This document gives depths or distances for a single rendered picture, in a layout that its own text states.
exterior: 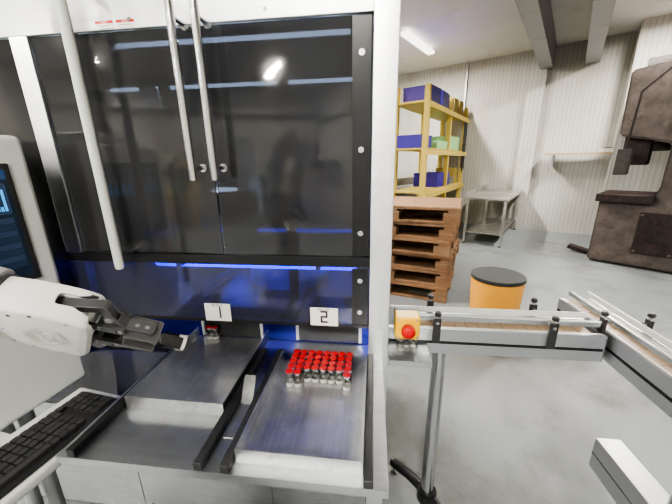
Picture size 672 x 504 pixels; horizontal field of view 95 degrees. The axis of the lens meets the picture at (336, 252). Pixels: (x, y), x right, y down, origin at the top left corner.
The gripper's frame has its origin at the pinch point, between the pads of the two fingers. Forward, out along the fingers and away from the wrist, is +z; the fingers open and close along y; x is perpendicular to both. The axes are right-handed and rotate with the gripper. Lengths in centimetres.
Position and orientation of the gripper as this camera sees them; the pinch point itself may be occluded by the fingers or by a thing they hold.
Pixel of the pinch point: (142, 334)
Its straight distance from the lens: 52.1
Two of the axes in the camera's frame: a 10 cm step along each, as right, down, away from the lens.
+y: 5.4, -5.7, -6.2
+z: 8.4, 3.4, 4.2
